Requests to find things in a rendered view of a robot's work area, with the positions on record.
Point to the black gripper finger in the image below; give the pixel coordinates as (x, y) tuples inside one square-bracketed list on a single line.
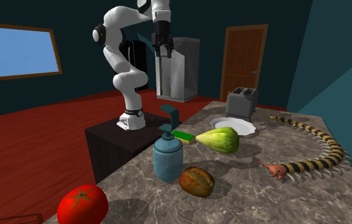
[(157, 49), (169, 51)]

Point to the brown bread loaf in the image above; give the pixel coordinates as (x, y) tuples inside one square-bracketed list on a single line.
[(196, 181)]

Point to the black cabinet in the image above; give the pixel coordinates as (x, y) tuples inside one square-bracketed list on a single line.
[(138, 59)]

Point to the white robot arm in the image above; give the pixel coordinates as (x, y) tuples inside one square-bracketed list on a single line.
[(125, 68)]

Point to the wooden framed window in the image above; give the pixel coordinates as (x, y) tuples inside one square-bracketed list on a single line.
[(17, 51)]

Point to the white plate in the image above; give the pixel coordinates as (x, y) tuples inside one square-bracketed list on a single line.
[(239, 124)]

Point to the grey toaster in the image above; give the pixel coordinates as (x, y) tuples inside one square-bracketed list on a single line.
[(240, 104)]

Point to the brown wooden door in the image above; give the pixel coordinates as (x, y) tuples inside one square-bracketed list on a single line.
[(243, 59)]

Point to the yellow black centipede toy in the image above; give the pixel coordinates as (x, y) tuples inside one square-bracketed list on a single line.
[(327, 149)]

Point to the green and yellow sponge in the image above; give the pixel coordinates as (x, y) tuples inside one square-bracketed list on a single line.
[(183, 136)]

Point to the blue soap dispenser bottle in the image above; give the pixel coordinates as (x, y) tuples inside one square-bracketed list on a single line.
[(168, 155)]

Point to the red tomato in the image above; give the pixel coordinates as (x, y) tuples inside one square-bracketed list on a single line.
[(82, 204)]

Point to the dark robot stand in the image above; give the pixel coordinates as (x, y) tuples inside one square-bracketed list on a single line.
[(113, 145)]

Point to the green pear-shaped fruit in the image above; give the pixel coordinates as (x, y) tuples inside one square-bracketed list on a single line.
[(220, 140)]

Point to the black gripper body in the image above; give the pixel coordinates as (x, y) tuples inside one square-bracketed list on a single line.
[(162, 31)]

